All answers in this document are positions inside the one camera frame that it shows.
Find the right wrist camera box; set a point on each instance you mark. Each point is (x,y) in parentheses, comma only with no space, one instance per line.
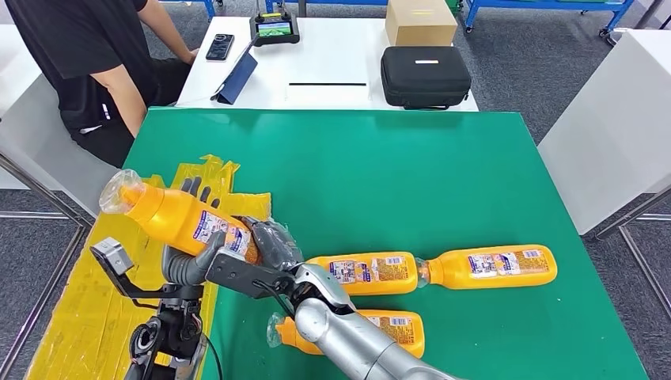
(236,272)

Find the green plastic crate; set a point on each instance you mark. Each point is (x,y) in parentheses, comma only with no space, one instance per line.
(454,5)

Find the brown cardboard box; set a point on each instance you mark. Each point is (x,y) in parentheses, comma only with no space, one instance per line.
(419,23)

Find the white side table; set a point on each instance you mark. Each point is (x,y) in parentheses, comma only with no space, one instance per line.
(31,157)
(603,131)

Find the black smartphone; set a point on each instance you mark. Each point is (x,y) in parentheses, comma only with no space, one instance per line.
(220,47)

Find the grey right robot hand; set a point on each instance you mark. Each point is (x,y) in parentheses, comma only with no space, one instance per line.
(278,246)

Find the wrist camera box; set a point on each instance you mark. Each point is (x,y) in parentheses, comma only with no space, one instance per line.
(236,272)
(111,257)

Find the black remote controller with screen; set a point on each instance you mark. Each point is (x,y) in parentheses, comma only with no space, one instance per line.
(274,30)

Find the person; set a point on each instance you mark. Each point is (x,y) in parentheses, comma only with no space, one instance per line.
(68,47)

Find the blue tablet cover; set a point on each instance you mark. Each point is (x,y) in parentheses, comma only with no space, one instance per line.
(237,78)

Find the blue metal rack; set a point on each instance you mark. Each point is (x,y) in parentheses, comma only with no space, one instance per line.
(209,6)
(550,4)
(341,2)

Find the metal table frame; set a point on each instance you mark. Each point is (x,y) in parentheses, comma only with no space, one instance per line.
(645,270)
(47,196)

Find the orange detergent bottle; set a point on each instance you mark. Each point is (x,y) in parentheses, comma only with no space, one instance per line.
(493,267)
(367,272)
(403,333)
(167,215)

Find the yellow plastic sheet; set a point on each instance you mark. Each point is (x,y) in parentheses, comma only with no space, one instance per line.
(94,314)

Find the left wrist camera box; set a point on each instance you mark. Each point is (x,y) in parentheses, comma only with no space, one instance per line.
(111,257)

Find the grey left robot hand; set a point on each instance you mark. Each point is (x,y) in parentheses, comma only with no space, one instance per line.
(183,270)

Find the black carrying case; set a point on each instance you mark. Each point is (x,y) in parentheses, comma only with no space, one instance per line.
(425,78)

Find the white desk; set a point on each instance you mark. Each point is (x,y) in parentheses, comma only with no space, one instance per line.
(325,52)

